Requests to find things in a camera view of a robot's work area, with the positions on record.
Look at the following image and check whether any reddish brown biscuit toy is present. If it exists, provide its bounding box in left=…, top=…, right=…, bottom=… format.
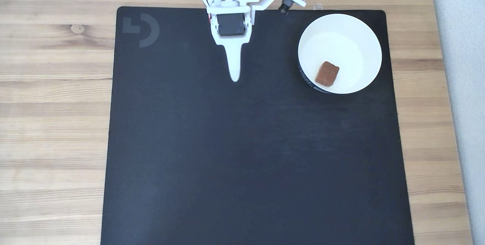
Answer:
left=314, top=61, right=340, bottom=87

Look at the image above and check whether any black mouse mat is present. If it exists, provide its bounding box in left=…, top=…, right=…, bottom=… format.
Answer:
left=100, top=6, right=416, bottom=245

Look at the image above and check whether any white bowl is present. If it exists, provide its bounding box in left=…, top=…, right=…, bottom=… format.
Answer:
left=297, top=13, right=383, bottom=95

